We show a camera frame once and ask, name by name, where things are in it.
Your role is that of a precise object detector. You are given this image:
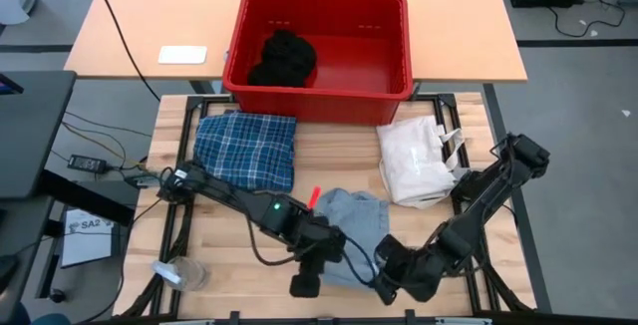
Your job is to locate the black desk stand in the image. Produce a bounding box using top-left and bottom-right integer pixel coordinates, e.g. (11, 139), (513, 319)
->
(0, 169), (141, 325)

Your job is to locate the black knit garment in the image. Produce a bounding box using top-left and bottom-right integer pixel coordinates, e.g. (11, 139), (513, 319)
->
(246, 29), (319, 89)

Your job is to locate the thin yellowish floor cable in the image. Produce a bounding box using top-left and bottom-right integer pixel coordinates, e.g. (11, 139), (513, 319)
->
(60, 121), (129, 162)

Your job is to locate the white rectangular pad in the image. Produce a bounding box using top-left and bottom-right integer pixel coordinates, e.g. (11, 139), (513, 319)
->
(158, 45), (208, 66)

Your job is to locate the black rig side beam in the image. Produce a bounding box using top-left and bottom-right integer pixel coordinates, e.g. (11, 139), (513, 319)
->
(481, 83), (553, 314)

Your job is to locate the person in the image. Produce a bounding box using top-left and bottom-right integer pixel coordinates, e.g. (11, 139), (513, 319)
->
(29, 312), (72, 325)

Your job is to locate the light grey garment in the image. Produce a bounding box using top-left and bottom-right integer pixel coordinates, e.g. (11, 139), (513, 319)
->
(313, 187), (391, 289)

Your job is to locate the blue plaid shirt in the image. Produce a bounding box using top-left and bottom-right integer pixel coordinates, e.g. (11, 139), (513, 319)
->
(192, 110), (298, 194)

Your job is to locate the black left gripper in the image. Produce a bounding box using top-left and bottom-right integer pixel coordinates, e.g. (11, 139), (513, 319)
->
(290, 212), (349, 299)

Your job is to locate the black floor cable loop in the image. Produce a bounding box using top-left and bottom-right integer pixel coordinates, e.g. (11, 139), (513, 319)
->
(546, 0), (627, 39)

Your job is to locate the grey arm base clamp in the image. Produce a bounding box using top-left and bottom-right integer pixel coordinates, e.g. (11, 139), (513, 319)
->
(124, 170), (161, 189)

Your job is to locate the black power adapter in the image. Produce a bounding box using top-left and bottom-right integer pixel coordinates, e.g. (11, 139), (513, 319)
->
(67, 154), (109, 175)

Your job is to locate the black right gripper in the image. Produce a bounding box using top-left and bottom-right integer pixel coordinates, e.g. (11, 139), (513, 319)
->
(373, 234), (445, 307)

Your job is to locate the black cable over table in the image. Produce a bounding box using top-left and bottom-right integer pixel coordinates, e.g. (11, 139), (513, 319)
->
(88, 0), (161, 102)

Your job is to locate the black desk top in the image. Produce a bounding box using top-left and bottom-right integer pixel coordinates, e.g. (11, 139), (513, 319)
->
(0, 70), (77, 200)

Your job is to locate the red plastic bin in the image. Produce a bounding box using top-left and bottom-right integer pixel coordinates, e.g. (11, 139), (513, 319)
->
(221, 0), (415, 127)

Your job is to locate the thin black floor cable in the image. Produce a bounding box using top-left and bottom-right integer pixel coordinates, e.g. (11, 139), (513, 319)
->
(63, 110), (154, 140)

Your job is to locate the white printed paper sheet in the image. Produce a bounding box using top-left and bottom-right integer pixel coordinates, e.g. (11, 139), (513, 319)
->
(60, 208), (117, 269)

